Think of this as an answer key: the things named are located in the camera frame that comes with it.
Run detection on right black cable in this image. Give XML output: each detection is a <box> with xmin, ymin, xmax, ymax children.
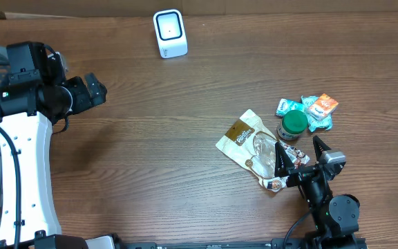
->
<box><xmin>282</xmin><ymin>207</ymin><xmax>316</xmax><ymax>249</ymax></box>

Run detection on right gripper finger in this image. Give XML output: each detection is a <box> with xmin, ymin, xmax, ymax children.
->
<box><xmin>274</xmin><ymin>142</ymin><xmax>295</xmax><ymax>177</ymax></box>
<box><xmin>312</xmin><ymin>136</ymin><xmax>331</xmax><ymax>161</ymax></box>

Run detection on teal tissue pack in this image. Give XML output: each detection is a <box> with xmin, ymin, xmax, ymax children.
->
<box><xmin>276</xmin><ymin>99</ymin><xmax>305</xmax><ymax>117</ymax></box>

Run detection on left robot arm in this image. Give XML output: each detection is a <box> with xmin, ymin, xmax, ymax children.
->
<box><xmin>0</xmin><ymin>41</ymin><xmax>123</xmax><ymax>249</ymax></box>

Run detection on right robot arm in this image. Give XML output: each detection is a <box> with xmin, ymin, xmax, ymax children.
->
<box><xmin>271</xmin><ymin>136</ymin><xmax>368</xmax><ymax>249</ymax></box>

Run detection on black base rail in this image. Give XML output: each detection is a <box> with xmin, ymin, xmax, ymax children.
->
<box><xmin>116</xmin><ymin>239</ymin><xmax>368</xmax><ymax>249</ymax></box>

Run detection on beige snack bag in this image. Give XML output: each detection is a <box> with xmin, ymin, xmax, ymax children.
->
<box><xmin>215</xmin><ymin>109</ymin><xmax>311</xmax><ymax>193</ymax></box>

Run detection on green lid jar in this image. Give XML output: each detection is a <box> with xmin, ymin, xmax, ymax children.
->
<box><xmin>276</xmin><ymin>110</ymin><xmax>308</xmax><ymax>140</ymax></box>

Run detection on black cable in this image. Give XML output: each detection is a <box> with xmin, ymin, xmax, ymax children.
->
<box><xmin>282</xmin><ymin>207</ymin><xmax>316</xmax><ymax>249</ymax></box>
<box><xmin>0</xmin><ymin>112</ymin><xmax>68</xmax><ymax>249</ymax></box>

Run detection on orange tissue pack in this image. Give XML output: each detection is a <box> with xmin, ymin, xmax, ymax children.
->
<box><xmin>307</xmin><ymin>93</ymin><xmax>339</xmax><ymax>120</ymax></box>

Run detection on cardboard box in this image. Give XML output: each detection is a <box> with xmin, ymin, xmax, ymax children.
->
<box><xmin>0</xmin><ymin>0</ymin><xmax>398</xmax><ymax>19</ymax></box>

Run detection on white barcode scanner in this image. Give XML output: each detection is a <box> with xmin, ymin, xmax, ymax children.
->
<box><xmin>153</xmin><ymin>9</ymin><xmax>188</xmax><ymax>59</ymax></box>

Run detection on light green wipes packet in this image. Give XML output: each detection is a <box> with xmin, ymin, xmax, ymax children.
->
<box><xmin>301</xmin><ymin>96</ymin><xmax>333</xmax><ymax>132</ymax></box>

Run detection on left black cable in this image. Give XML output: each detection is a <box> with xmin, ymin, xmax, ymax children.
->
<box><xmin>0</xmin><ymin>112</ymin><xmax>68</xmax><ymax>249</ymax></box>

